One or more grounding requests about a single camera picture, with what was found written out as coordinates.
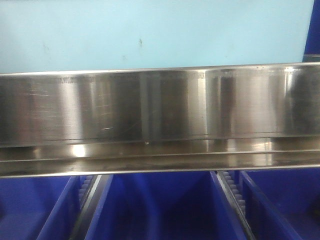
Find light blue plastic bin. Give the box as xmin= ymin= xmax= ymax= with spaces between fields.
xmin=0 ymin=0 xmax=314 ymax=73

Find dark blue bin lower middle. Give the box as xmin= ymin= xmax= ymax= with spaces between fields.
xmin=85 ymin=171 xmax=246 ymax=240

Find dark blue bin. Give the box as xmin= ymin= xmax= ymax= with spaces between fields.
xmin=239 ymin=168 xmax=320 ymax=240
xmin=0 ymin=176 xmax=86 ymax=240
xmin=85 ymin=171 xmax=246 ymax=240
xmin=302 ymin=0 xmax=320 ymax=62

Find roller track right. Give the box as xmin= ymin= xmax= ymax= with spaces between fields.
xmin=216 ymin=170 xmax=256 ymax=240

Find roller track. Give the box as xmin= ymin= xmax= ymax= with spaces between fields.
xmin=216 ymin=170 xmax=256 ymax=240
xmin=69 ymin=175 xmax=106 ymax=240

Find roller track left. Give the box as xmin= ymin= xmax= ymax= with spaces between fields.
xmin=69 ymin=175 xmax=106 ymax=240

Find dark blue bin lower left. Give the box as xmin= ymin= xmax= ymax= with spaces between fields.
xmin=0 ymin=176 xmax=86 ymax=240

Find dark blue bin lower right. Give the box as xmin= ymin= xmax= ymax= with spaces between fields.
xmin=239 ymin=168 xmax=320 ymax=240

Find dark blue bin upper right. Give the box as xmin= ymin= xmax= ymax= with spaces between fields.
xmin=302 ymin=0 xmax=320 ymax=62

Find stainless steel shelf front rail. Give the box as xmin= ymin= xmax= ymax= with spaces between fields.
xmin=0 ymin=62 xmax=320 ymax=178

